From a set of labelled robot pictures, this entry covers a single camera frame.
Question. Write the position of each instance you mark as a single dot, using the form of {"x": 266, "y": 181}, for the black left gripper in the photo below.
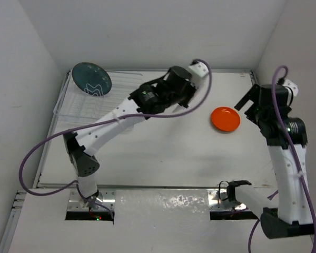
{"x": 189, "y": 87}

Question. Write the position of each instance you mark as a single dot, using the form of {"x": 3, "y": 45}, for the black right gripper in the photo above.
{"x": 253, "y": 95}

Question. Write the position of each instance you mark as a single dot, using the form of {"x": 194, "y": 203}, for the orange plastic plate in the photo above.
{"x": 225, "y": 119}

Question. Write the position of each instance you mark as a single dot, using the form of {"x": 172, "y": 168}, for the dark green rimmed plate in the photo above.
{"x": 91, "y": 79}

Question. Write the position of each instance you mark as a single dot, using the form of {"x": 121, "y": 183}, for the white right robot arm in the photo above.
{"x": 292, "y": 216}

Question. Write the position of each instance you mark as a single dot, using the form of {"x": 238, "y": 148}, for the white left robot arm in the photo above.
{"x": 82, "y": 145}

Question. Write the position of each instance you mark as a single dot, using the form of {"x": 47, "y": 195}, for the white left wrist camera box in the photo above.
{"x": 199, "y": 71}

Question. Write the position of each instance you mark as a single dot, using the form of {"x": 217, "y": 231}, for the white wire dish rack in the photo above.
{"x": 79, "y": 108}

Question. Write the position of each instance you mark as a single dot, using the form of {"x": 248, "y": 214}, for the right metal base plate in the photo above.
{"x": 219, "y": 205}

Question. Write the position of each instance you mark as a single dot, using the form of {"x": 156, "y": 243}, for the metal base plate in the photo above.
{"x": 219, "y": 205}
{"x": 103, "y": 202}

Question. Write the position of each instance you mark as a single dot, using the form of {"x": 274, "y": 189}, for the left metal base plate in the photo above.
{"x": 103, "y": 202}

